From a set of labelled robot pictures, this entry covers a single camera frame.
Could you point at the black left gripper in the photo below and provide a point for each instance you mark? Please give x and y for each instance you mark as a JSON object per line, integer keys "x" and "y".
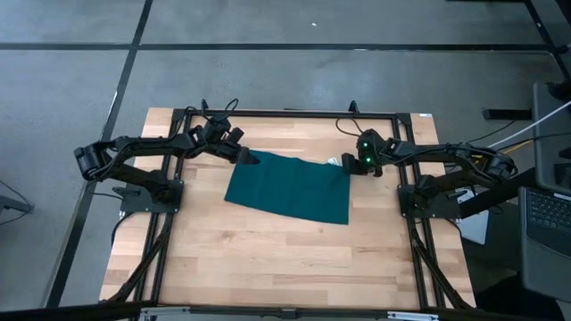
{"x": 228, "y": 145}

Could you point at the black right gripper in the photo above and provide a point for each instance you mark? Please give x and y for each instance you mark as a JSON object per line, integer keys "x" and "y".
{"x": 372, "y": 153}

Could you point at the teal microfiber towel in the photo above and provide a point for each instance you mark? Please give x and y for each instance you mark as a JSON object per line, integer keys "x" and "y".
{"x": 290, "y": 187}

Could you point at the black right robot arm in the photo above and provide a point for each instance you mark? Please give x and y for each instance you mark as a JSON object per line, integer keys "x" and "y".
{"x": 446, "y": 151}

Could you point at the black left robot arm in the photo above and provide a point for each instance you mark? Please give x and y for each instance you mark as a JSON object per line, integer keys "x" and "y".
{"x": 147, "y": 145}

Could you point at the white paper sheet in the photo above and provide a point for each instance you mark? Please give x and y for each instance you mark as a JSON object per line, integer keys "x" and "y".
{"x": 475, "y": 227}

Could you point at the black diagonal desk bar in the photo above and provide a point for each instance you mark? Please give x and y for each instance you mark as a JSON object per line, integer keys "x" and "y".
{"x": 499, "y": 196}

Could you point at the black desk foot bar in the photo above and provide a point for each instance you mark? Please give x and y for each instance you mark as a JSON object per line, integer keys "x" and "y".
{"x": 506, "y": 114}

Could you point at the grey side desk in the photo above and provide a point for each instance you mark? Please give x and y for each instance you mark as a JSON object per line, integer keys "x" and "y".
{"x": 551, "y": 147}

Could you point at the grey laptop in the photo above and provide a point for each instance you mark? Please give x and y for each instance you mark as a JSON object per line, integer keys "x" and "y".
{"x": 546, "y": 249}

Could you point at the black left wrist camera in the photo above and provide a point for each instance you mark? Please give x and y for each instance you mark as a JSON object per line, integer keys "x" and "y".
{"x": 217, "y": 128}

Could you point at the black aluminium table frame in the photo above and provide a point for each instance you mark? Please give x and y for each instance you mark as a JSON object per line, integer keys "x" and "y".
{"x": 312, "y": 114}

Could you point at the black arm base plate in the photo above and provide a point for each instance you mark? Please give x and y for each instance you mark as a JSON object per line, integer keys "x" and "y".
{"x": 134, "y": 203}
{"x": 446, "y": 210}

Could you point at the black desk leg frame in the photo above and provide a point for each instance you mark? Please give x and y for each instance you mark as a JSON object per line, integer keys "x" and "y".
{"x": 546, "y": 35}

